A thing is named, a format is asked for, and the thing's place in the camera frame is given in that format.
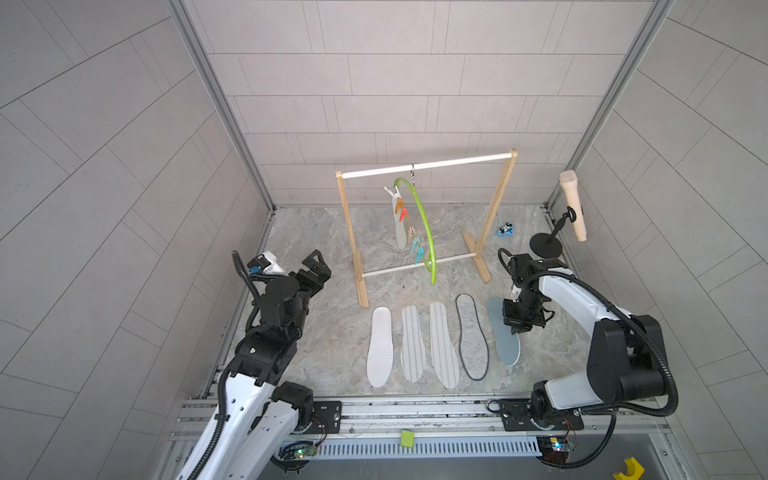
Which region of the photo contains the grey blue insole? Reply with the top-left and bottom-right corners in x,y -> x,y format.
485,297 -> 520,367

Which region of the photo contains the dark grey felt insole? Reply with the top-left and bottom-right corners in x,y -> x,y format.
455,293 -> 490,381

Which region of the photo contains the wooden clothes rack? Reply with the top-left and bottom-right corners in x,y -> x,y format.
335,149 -> 518,308

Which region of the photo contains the white striped insole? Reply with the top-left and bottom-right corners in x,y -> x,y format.
429,302 -> 460,389
401,305 -> 426,383

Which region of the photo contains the green clip hanger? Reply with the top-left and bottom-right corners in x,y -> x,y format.
383,164 -> 439,286

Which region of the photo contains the white textured foam insole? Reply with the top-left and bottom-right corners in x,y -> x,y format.
366,307 -> 394,388

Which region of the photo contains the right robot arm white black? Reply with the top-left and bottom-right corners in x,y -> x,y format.
497,248 -> 680,430

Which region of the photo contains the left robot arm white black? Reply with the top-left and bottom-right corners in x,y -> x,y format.
179,250 -> 332,479

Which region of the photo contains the black microphone stand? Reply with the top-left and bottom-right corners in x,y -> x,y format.
529,206 -> 578,259

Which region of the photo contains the blue toy car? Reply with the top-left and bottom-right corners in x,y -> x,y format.
497,222 -> 514,237

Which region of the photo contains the beige wooden microphone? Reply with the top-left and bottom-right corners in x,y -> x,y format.
559,170 -> 587,242

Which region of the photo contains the right circuit board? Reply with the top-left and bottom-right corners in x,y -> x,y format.
536,436 -> 574,465

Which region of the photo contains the circuit board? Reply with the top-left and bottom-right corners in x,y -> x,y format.
536,436 -> 574,465
280,441 -> 317,461

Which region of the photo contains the left circuit board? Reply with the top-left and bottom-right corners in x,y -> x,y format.
280,441 -> 317,461

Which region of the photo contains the green sticky block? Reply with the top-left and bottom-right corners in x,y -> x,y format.
400,430 -> 415,449

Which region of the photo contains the yellow plastic hook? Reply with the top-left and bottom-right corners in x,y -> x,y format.
612,457 -> 646,480

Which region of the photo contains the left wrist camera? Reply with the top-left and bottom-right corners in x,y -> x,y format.
247,251 -> 287,276

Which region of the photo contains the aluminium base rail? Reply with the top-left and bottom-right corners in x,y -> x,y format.
169,395 -> 671,442

